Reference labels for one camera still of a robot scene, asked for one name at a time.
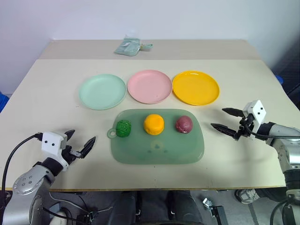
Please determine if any white round object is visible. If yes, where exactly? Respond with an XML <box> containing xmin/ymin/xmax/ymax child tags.
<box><xmin>50</xmin><ymin>209</ymin><xmax>69</xmax><ymax>225</ymax></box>

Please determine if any green broccoli toy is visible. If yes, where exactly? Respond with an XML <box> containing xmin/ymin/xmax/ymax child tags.
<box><xmin>115</xmin><ymin>119</ymin><xmax>132</xmax><ymax>138</ymax></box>

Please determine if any dark red fruit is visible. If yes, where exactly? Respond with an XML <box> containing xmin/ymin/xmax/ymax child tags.
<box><xmin>175</xmin><ymin>115</ymin><xmax>194</xmax><ymax>134</ymax></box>

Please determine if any black bracket with caster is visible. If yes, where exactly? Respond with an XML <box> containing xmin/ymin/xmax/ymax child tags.
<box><xmin>202</xmin><ymin>197</ymin><xmax>228</xmax><ymax>225</ymax></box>

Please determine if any pink plate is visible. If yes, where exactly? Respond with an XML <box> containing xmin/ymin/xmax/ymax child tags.
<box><xmin>127</xmin><ymin>69</ymin><xmax>173</xmax><ymax>105</ymax></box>

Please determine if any mint green plate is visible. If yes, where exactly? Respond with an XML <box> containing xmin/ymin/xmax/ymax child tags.
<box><xmin>78</xmin><ymin>74</ymin><xmax>127</xmax><ymax>111</ymax></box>

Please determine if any grey sneaker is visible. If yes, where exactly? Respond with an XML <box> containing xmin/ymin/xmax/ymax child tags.
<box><xmin>235</xmin><ymin>188</ymin><xmax>259</xmax><ymax>204</ymax></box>

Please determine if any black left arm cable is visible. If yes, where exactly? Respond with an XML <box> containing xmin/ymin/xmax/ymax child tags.
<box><xmin>1</xmin><ymin>133</ymin><xmax>43</xmax><ymax>191</ymax></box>

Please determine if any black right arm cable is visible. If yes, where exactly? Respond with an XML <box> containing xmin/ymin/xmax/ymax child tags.
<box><xmin>243</xmin><ymin>124</ymin><xmax>300</xmax><ymax>139</ymax></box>

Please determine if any teal packaged pouch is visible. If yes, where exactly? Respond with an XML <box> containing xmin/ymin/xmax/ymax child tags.
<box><xmin>114</xmin><ymin>35</ymin><xmax>154</xmax><ymax>57</ymax></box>

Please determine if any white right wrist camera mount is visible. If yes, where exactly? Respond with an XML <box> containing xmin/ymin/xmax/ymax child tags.
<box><xmin>242</xmin><ymin>100</ymin><xmax>268</xmax><ymax>141</ymax></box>

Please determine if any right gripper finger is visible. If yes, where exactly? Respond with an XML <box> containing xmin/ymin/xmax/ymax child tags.
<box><xmin>222</xmin><ymin>107</ymin><xmax>245</xmax><ymax>118</ymax></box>
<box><xmin>210</xmin><ymin>123</ymin><xmax>238</xmax><ymax>139</ymax></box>

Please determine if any small black connector box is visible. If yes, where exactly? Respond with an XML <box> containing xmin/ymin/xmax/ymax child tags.
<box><xmin>76</xmin><ymin>211</ymin><xmax>95</xmax><ymax>223</ymax></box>

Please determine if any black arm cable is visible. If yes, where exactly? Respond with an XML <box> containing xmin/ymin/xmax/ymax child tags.
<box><xmin>243</xmin><ymin>124</ymin><xmax>300</xmax><ymax>139</ymax></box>
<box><xmin>1</xmin><ymin>133</ymin><xmax>43</xmax><ymax>191</ymax></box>

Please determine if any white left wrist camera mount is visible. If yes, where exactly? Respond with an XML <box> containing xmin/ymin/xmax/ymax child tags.
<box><xmin>41</xmin><ymin>132</ymin><xmax>70</xmax><ymax>173</ymax></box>

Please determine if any orange yellow fruit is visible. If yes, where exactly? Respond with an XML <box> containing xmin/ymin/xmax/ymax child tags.
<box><xmin>143</xmin><ymin>113</ymin><xmax>165</xmax><ymax>135</ymax></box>

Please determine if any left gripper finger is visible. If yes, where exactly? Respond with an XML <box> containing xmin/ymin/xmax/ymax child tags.
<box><xmin>65</xmin><ymin>129</ymin><xmax>76</xmax><ymax>142</ymax></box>
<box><xmin>79</xmin><ymin>136</ymin><xmax>97</xmax><ymax>159</ymax></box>

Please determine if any blue object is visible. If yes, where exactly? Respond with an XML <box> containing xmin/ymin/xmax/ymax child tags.
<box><xmin>0</xmin><ymin>92</ymin><xmax>10</xmax><ymax>113</ymax></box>

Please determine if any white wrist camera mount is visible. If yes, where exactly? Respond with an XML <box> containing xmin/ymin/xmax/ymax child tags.
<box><xmin>41</xmin><ymin>132</ymin><xmax>70</xmax><ymax>173</ymax></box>
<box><xmin>242</xmin><ymin>100</ymin><xmax>268</xmax><ymax>141</ymax></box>

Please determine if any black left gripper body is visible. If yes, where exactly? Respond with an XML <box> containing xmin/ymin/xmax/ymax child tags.
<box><xmin>61</xmin><ymin>145</ymin><xmax>83</xmax><ymax>167</ymax></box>

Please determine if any translucent green cutting board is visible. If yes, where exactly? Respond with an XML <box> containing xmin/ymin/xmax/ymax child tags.
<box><xmin>107</xmin><ymin>108</ymin><xmax>205</xmax><ymax>165</ymax></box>

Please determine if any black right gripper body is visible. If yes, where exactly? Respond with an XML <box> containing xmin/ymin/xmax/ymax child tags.
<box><xmin>234</xmin><ymin>114</ymin><xmax>255</xmax><ymax>141</ymax></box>

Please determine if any yellow plate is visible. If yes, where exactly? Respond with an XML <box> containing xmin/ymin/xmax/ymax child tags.
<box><xmin>172</xmin><ymin>70</ymin><xmax>220</xmax><ymax>106</ymax></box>

